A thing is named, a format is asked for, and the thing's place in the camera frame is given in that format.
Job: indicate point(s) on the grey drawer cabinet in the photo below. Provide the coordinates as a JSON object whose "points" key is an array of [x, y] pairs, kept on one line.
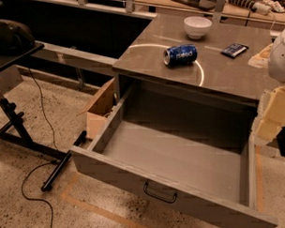
{"points": [[213, 99]]}

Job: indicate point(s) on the grey metal rail beam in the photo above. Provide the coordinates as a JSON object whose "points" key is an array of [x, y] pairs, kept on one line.
{"points": [[77, 59]]}

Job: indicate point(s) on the dark helmet on tray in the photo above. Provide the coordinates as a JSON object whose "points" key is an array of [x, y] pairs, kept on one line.
{"points": [[15, 37]]}

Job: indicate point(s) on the cardboard box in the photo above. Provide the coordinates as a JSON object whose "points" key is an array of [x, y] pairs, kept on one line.
{"points": [[98, 108]]}

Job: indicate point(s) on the black top drawer handle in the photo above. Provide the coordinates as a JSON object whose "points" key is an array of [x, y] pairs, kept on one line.
{"points": [[159, 192]]}

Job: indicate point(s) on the black and white power tool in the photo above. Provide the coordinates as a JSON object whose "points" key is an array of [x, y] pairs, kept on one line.
{"points": [[256, 7]]}

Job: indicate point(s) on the white bowl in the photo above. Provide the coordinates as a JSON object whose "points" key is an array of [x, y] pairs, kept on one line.
{"points": [[197, 27]]}

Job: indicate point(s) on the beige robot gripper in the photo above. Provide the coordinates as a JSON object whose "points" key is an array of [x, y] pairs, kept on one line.
{"points": [[283, 56]]}

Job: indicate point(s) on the blue soda can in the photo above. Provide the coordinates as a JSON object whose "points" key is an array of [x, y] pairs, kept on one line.
{"points": [[180, 55]]}

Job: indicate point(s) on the grey top drawer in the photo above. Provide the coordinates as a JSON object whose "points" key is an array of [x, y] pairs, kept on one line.
{"points": [[213, 184]]}

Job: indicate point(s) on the black folding stand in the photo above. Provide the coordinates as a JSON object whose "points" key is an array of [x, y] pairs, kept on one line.
{"points": [[14, 130]]}

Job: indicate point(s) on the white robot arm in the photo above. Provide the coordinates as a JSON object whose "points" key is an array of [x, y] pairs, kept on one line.
{"points": [[279, 51]]}

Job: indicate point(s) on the dark flat device on bench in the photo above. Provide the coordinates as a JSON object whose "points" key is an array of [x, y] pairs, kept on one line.
{"points": [[205, 5]]}

